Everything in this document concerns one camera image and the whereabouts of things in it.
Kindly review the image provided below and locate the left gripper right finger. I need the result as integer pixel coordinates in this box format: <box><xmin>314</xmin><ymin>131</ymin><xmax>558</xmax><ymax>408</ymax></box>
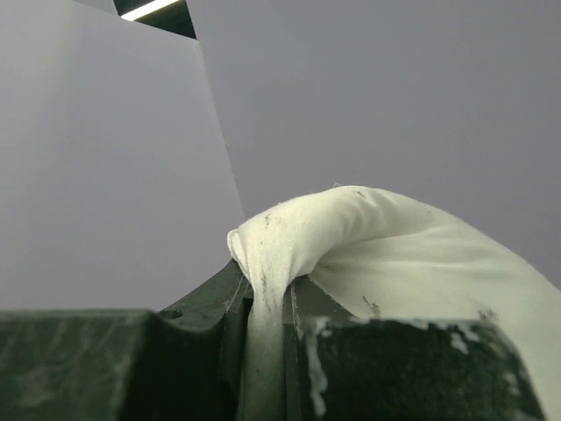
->
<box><xmin>283</xmin><ymin>276</ymin><xmax>545</xmax><ymax>420</ymax></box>

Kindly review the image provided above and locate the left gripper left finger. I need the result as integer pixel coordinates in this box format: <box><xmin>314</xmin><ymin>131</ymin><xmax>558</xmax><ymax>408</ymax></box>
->
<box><xmin>1</xmin><ymin>261</ymin><xmax>251</xmax><ymax>420</ymax></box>

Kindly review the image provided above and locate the pink pillow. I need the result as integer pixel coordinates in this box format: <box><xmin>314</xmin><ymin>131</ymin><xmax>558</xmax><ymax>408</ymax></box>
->
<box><xmin>227</xmin><ymin>185</ymin><xmax>560</xmax><ymax>420</ymax></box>

